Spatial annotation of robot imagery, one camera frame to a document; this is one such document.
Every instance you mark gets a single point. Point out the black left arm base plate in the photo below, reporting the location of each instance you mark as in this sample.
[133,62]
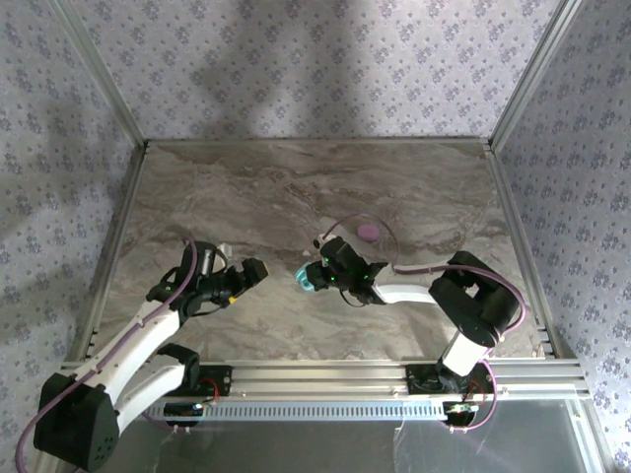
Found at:
[226,386]

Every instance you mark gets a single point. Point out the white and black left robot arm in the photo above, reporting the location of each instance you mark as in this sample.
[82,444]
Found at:
[133,345]

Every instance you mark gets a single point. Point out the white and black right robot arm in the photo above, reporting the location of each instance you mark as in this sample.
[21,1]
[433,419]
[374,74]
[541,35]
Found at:
[404,294]

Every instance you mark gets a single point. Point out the white left camera bracket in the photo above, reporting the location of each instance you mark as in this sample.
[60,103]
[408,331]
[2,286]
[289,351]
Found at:
[227,249]

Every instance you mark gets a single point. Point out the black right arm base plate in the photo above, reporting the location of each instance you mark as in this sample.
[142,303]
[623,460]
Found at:
[416,375]

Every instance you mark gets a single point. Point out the blue earbud charging case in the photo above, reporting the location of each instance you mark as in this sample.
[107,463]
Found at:
[301,276]

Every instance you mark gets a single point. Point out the aluminium table edge rail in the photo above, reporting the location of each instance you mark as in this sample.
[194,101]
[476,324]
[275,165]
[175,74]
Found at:
[512,217]
[315,141]
[120,217]

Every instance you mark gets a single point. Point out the grey metal sheet panel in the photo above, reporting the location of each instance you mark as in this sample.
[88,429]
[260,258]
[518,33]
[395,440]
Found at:
[315,448]

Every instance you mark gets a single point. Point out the aluminium frame post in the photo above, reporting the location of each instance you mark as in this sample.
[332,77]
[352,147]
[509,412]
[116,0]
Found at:
[109,86]
[531,74]
[592,428]

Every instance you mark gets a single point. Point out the white right camera bracket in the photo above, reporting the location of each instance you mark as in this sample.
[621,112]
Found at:
[319,241]

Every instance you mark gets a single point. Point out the white camera bracket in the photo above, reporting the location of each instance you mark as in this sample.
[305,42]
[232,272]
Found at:
[227,249]
[319,241]

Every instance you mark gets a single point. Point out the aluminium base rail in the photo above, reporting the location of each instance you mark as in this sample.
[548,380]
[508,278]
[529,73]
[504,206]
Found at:
[315,379]

